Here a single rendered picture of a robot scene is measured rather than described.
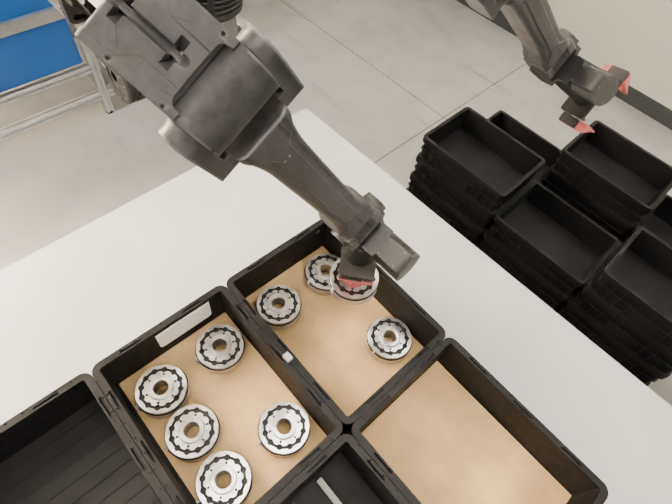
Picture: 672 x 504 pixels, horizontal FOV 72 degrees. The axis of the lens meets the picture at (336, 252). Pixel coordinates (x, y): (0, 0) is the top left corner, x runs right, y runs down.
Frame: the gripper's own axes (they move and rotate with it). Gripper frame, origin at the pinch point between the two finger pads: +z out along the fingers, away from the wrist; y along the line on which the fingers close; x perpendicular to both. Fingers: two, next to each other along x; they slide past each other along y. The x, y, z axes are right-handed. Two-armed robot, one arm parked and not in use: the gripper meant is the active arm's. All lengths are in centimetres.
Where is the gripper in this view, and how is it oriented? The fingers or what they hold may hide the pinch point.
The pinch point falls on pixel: (354, 274)
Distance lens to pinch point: 94.5
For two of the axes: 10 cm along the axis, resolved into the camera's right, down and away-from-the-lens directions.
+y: 1.6, -8.6, 4.8
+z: -0.7, 4.7, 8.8
